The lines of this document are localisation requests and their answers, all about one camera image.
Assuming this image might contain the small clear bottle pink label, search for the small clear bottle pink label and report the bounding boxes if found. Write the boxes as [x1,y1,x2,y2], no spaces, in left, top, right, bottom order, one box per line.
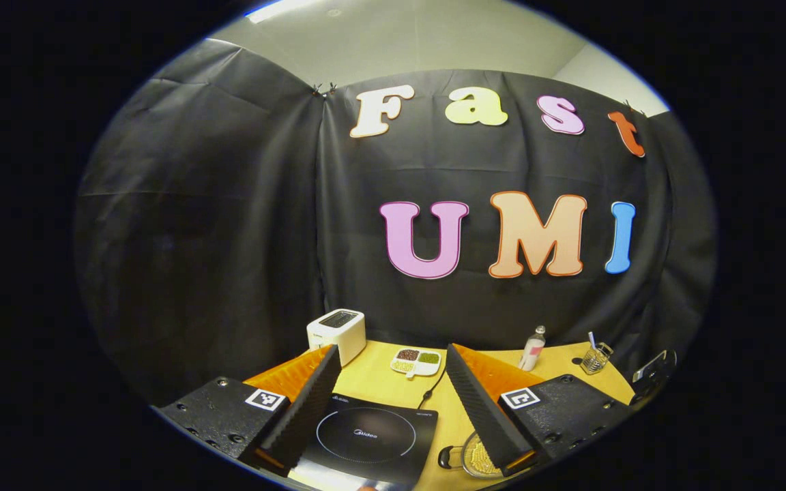
[519,325,547,372]

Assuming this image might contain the pile of yellow soybeans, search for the pile of yellow soybeans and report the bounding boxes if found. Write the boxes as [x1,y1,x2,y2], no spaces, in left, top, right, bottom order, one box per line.
[465,436,501,476]

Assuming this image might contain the black power cable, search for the black power cable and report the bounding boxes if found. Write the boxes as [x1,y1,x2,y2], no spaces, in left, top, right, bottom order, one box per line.
[418,368,447,408]

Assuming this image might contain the white divided dish of beans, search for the white divided dish of beans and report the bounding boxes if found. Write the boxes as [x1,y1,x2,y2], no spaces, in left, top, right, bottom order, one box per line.
[390,347,443,380]

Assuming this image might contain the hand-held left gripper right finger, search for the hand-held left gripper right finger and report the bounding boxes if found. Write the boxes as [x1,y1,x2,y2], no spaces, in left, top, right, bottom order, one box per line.
[445,343,632,478]

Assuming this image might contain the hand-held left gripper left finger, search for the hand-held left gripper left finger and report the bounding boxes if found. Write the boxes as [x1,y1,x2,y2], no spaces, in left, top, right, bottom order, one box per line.
[154,344,343,477]

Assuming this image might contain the steel pot with black handle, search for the steel pot with black handle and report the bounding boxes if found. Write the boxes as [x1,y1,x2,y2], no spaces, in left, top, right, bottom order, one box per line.
[438,431,503,479]

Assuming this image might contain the white toaster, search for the white toaster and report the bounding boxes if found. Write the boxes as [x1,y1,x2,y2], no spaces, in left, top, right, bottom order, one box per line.
[306,309,367,368]

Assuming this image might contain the black induction cooktop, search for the black induction cooktop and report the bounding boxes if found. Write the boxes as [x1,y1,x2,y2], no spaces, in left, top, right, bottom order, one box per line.
[291,391,439,490]

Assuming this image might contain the black backdrop cloth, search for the black backdrop cloth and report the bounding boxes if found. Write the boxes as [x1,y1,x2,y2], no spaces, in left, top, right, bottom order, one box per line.
[74,38,718,410]

